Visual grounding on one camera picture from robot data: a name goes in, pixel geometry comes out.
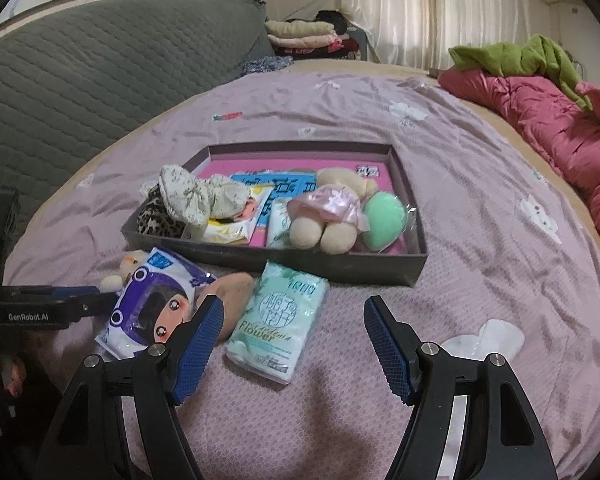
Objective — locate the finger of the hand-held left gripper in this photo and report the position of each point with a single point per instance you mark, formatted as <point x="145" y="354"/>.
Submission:
<point x="80" y="291"/>

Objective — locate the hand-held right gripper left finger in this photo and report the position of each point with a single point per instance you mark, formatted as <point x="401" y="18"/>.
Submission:
<point x="200" y="350"/>

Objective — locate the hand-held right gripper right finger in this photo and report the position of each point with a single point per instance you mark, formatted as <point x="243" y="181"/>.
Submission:
<point x="387" y="350"/>

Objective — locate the purple cartoon tissue pack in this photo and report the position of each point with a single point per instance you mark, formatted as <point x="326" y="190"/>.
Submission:
<point x="150" y="305"/>

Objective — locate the beige plush toy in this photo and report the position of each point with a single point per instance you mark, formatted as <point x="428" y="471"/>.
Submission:
<point x="235" y="292"/>

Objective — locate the green floral tissue pack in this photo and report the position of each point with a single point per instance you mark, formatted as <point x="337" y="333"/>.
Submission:
<point x="275" y="320"/>
<point x="280" y="225"/>

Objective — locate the dark shallow cardboard box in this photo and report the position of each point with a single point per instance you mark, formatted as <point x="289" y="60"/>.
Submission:
<point x="330" y="267"/>

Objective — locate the leopard print scrunchie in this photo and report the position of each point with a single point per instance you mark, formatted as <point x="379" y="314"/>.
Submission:
<point x="155" y="220"/>

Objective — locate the yellow cartoon tissue pack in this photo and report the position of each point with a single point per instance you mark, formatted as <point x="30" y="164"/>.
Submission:
<point x="230" y="232"/>

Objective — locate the white floral scrunchie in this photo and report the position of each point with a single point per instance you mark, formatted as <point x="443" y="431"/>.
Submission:
<point x="190" y="195"/>

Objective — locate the beige teddy bear pink dress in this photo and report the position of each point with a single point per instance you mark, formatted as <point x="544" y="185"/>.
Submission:
<point x="330" y="202"/>

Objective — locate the person's left hand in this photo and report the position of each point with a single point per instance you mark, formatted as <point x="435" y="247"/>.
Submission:
<point x="18" y="379"/>

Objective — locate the green egg-shaped sponge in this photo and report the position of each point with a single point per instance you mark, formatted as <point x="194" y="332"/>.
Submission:
<point x="385" y="220"/>

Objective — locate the pink and blue book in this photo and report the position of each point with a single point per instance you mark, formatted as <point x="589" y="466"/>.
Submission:
<point x="220" y="167"/>

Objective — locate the grey quilted headboard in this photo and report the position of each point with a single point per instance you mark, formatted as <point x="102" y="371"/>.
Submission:
<point x="105" y="85"/>

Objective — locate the pink quilt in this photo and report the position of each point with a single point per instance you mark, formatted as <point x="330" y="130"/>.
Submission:
<point x="545" y="120"/>

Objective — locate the blue floral cloth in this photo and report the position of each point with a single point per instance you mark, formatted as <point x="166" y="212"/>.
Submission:
<point x="265" y="66"/>

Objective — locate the dark patterned folded cloth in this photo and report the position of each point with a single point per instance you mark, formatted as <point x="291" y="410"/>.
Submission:
<point x="330" y="51"/>

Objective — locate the grey blue furniture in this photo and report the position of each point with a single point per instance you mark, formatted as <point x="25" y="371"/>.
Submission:
<point x="364" y="45"/>

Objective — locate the green blanket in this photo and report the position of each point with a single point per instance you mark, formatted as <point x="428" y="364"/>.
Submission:
<point x="510" y="55"/>

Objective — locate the pink folded cloth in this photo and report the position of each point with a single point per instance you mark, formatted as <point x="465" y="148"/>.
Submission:
<point x="305" y="41"/>

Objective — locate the beige folded cloth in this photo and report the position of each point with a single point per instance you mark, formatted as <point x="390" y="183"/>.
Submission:
<point x="300" y="28"/>

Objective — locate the black garment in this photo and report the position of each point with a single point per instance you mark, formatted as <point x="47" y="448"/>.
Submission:
<point x="332" y="20"/>

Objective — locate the white curtain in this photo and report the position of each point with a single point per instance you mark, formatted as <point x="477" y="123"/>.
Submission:
<point x="430" y="10"/>

